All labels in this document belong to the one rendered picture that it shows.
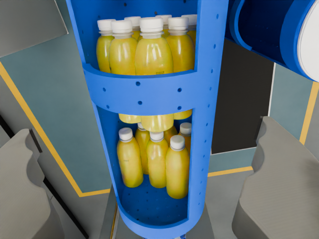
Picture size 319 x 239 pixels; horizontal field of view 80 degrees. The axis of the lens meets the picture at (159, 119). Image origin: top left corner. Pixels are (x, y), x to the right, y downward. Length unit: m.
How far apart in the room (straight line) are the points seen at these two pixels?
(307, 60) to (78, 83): 1.51
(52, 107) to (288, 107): 2.11
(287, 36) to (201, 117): 0.35
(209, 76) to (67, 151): 1.93
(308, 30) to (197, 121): 0.36
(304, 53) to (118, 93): 0.47
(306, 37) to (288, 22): 0.06
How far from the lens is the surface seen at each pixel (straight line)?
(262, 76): 1.65
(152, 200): 0.68
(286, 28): 0.63
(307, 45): 0.61
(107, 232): 1.29
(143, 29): 0.35
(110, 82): 0.32
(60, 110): 1.90
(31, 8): 1.33
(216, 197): 2.68
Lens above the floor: 1.51
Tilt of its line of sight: 59 degrees down
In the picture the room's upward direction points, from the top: 176 degrees clockwise
